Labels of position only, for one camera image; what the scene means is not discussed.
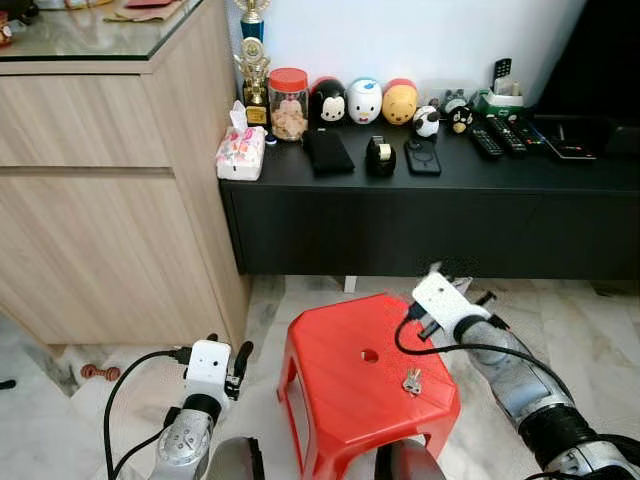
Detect grey robot left leg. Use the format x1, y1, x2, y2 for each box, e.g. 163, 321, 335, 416
205, 437, 266, 480

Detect grey robot leg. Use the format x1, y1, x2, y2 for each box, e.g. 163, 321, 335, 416
375, 440, 448, 480
205, 437, 266, 480

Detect black low console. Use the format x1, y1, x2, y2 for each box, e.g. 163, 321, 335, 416
220, 118, 640, 293

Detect red plastic stool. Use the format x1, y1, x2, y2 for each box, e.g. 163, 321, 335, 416
277, 293, 461, 480

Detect small brown dumbbell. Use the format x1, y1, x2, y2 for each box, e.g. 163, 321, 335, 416
80, 365, 121, 382

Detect black phone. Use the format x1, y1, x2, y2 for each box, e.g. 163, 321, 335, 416
404, 138, 442, 177

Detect black remote control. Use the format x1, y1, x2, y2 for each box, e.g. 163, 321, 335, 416
487, 115, 528, 154
493, 58, 513, 96
515, 118, 549, 149
470, 125, 504, 159

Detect light wood cabinet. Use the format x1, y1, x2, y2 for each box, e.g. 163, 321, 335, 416
0, 0, 251, 346

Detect black tape dispenser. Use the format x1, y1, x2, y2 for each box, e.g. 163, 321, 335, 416
365, 135, 397, 178

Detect black flat tray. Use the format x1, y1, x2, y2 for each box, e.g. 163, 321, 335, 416
545, 115, 599, 161

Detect grey robot right leg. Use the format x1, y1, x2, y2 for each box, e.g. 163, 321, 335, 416
375, 440, 448, 480

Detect small black mouse figure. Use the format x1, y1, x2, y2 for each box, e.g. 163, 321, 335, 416
445, 90, 474, 134

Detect pink white tissue pack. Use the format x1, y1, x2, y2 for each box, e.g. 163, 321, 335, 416
216, 100, 267, 181

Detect small white panda figure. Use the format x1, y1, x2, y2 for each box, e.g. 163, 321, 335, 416
414, 105, 441, 138

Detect green white remote holder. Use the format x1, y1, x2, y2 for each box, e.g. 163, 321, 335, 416
475, 86, 526, 119

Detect yellow bear plush toy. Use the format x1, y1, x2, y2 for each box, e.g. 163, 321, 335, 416
382, 78, 419, 126

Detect black pouch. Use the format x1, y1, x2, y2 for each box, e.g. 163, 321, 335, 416
302, 128, 356, 178

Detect white duck plush toy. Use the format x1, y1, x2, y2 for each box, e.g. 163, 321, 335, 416
347, 78, 383, 125

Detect clear jar with red lid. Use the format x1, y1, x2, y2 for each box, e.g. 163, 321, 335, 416
268, 68, 309, 141

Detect black mouse plush toy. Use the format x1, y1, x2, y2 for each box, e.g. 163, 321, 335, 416
310, 78, 348, 125

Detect gold figure trophy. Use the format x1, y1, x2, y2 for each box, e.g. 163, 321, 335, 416
236, 38, 272, 127

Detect black television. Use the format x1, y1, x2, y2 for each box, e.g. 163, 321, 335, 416
530, 0, 640, 126

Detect blue stem trophy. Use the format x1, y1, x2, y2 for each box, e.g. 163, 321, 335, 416
236, 0, 271, 43

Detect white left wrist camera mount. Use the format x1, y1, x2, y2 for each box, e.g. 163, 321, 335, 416
183, 340, 233, 401

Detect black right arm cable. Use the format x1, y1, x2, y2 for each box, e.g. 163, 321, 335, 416
394, 300, 549, 401

